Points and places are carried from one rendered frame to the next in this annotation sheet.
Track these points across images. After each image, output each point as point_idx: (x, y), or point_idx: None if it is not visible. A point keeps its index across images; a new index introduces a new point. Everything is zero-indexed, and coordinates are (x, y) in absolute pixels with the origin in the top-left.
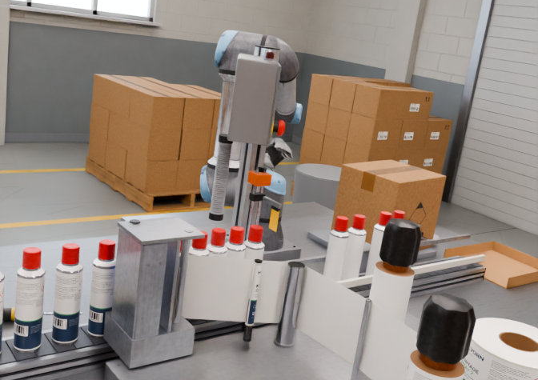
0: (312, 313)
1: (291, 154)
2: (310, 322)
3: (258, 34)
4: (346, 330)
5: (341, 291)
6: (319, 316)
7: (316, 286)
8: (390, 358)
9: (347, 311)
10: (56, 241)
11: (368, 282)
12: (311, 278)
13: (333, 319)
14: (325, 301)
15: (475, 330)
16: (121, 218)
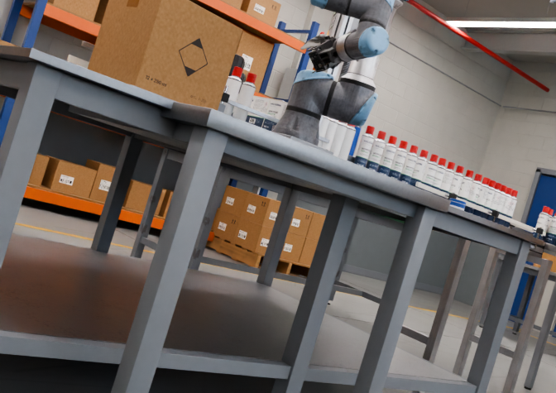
0: (262, 119)
1: (304, 45)
2: (261, 124)
3: None
4: (248, 115)
5: (258, 99)
6: (260, 118)
7: (267, 105)
8: (232, 111)
9: (251, 106)
10: (460, 209)
11: None
12: (271, 103)
13: (254, 114)
14: (261, 109)
15: None
16: (449, 202)
